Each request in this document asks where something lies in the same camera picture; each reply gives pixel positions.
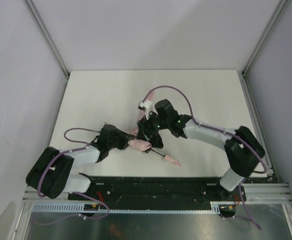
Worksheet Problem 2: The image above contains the pink folding umbrella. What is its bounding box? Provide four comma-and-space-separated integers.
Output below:
127, 88, 181, 168

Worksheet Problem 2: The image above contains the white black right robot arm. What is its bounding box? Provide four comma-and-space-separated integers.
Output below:
137, 99, 265, 192

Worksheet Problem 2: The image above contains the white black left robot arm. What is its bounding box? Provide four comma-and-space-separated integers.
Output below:
25, 124, 135, 199

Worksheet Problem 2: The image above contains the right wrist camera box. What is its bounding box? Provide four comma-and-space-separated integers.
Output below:
138, 100, 154, 120

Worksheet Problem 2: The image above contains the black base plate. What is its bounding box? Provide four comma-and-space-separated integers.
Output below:
68, 176, 246, 211

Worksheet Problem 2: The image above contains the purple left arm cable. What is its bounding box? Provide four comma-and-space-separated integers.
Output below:
37, 127, 104, 198

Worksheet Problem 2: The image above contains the grey slotted cable duct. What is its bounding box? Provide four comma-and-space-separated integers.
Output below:
30, 201, 244, 216

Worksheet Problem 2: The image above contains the aluminium frame rail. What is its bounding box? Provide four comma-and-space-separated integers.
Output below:
238, 71, 292, 205

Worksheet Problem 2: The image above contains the left corner aluminium post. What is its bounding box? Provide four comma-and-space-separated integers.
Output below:
23, 0, 70, 79

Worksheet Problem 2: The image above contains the corner aluminium post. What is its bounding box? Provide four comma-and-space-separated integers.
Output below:
23, 0, 70, 79
241, 0, 291, 77

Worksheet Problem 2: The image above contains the right corner aluminium post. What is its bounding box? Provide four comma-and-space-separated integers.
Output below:
241, 0, 291, 77

